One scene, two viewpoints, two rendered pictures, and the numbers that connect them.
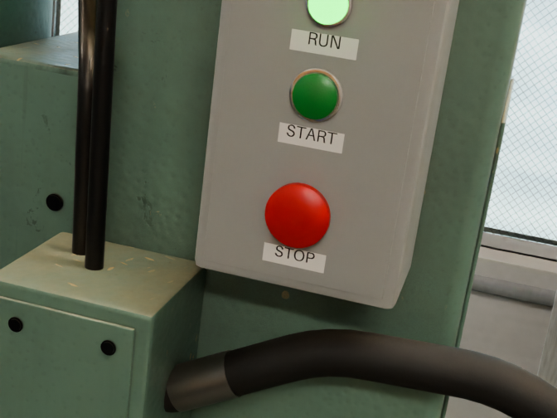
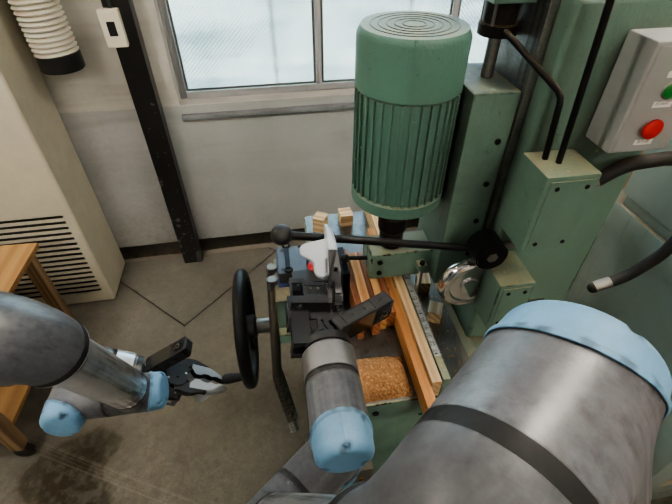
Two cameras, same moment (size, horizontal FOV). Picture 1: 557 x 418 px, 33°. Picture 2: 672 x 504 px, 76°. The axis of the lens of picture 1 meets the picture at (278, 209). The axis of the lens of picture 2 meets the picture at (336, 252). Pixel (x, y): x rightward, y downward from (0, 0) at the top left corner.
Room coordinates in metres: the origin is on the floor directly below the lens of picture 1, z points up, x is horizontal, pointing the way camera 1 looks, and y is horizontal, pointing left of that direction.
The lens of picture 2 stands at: (0.03, 0.64, 1.64)
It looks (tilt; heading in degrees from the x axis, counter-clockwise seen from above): 42 degrees down; 338
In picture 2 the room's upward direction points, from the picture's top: straight up
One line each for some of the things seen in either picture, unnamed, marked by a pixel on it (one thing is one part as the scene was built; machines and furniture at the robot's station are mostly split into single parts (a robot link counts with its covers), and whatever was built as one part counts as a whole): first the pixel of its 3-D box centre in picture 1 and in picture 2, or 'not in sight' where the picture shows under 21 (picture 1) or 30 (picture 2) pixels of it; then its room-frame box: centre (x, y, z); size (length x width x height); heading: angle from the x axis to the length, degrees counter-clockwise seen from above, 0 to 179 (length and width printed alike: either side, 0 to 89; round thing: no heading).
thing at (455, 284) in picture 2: not in sight; (467, 281); (0.50, 0.16, 1.02); 0.12 x 0.03 x 0.12; 77
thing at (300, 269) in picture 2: not in sight; (302, 268); (0.69, 0.45, 0.99); 0.13 x 0.11 x 0.06; 167
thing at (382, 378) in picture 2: not in sight; (372, 374); (0.43, 0.40, 0.92); 0.14 x 0.09 x 0.04; 77
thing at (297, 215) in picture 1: (297, 215); (652, 129); (0.40, -0.01, 1.36); 0.03 x 0.01 x 0.03; 77
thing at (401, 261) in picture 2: not in sight; (397, 257); (0.64, 0.24, 0.99); 0.14 x 0.07 x 0.09; 77
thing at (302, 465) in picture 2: not in sight; (328, 459); (0.27, 0.55, 1.03); 0.11 x 0.08 x 0.11; 116
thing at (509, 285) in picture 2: not in sight; (500, 290); (0.45, 0.12, 1.02); 0.09 x 0.07 x 0.12; 167
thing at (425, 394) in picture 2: not in sight; (396, 310); (0.56, 0.28, 0.92); 0.54 x 0.02 x 0.04; 167
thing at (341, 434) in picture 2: not in sight; (338, 418); (0.28, 0.54, 1.12); 0.11 x 0.08 x 0.09; 167
